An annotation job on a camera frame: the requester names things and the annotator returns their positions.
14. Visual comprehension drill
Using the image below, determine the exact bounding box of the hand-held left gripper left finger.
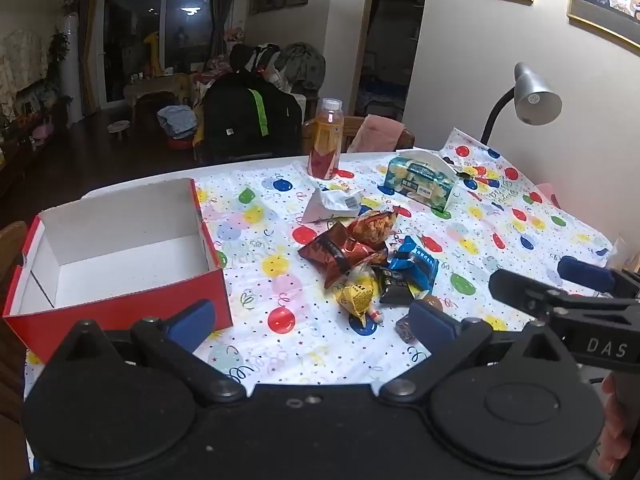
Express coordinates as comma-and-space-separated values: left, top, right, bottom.
47, 299, 247, 407

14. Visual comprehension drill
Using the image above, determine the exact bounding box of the yellow giraffe toy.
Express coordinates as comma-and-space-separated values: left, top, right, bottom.
142, 30, 166, 78

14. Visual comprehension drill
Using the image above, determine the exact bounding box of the sliding glass door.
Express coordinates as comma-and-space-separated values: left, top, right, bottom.
97, 0, 216, 106

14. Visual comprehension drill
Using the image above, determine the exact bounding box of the yellow snack packet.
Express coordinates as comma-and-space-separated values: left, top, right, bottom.
332, 267, 381, 326

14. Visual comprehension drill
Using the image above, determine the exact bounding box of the wooden chair with cloth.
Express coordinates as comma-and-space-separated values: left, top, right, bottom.
301, 116, 416, 156

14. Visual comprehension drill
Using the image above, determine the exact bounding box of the blue clothes pile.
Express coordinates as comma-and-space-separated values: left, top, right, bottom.
157, 106, 197, 138

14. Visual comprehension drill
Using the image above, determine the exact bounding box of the low wooden cabinet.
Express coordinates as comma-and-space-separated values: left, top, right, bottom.
0, 100, 71, 196

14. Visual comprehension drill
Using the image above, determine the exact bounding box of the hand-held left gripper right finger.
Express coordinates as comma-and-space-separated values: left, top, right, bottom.
380, 301, 576, 406

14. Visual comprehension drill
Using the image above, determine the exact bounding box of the grey curtain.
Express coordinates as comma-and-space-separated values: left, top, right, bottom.
210, 0, 232, 56

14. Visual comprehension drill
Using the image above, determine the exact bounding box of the person's right hand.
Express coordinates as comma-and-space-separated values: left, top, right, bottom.
599, 374, 640, 475

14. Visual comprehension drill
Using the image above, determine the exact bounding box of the white snack packet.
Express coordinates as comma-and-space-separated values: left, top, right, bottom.
301, 187, 365, 225

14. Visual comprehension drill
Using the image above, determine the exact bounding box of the green tissue box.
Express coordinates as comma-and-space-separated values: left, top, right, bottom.
384, 149, 460, 212

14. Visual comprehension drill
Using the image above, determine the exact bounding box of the white tower air conditioner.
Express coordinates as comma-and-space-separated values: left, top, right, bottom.
62, 12, 82, 128

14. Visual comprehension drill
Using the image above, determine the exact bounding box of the balloon print tablecloth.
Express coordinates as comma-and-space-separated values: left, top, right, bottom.
22, 127, 621, 471

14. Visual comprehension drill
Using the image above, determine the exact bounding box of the black white jacket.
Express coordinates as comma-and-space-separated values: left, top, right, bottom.
230, 44, 281, 73

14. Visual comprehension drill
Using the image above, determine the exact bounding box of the grey desk lamp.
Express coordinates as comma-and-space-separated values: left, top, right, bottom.
480, 62, 563, 146

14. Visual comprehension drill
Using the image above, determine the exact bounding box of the black snack packet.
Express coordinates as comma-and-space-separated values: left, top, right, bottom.
377, 266, 418, 305

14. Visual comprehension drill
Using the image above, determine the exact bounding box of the black backpack green stripe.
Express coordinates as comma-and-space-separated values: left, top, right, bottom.
202, 72, 303, 161

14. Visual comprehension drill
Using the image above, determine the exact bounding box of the yellow brown curtain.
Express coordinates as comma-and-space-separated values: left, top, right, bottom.
80, 0, 101, 116

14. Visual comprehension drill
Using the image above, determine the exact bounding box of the grey jacket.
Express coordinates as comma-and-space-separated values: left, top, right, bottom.
280, 42, 323, 93

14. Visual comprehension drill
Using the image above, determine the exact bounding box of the brown round snack packet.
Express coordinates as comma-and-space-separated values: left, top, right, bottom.
395, 295, 444, 343

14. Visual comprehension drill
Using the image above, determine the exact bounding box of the small coffee table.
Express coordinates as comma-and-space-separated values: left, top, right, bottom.
122, 75, 193, 116

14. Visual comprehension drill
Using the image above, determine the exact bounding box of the pink cloth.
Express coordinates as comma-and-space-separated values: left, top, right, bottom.
346, 114, 403, 154

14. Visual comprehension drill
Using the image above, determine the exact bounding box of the blue snack packet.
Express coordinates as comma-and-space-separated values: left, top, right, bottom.
387, 236, 440, 293

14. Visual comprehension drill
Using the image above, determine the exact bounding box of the orange juice bottle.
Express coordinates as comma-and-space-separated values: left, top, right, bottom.
306, 98, 345, 180

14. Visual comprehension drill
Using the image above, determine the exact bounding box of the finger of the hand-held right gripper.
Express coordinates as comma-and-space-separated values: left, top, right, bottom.
488, 269, 640, 317
557, 256, 640, 302

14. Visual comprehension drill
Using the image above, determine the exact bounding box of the green potted plant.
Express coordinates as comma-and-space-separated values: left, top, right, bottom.
49, 32, 71, 63

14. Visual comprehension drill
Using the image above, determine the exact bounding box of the cloth covered television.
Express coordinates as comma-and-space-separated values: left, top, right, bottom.
0, 30, 51, 106

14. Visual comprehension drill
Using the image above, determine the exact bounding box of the red cardboard box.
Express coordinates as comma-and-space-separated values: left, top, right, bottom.
2, 177, 234, 363

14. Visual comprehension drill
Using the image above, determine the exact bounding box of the orange red snack packet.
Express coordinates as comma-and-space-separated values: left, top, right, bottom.
347, 208, 399, 248

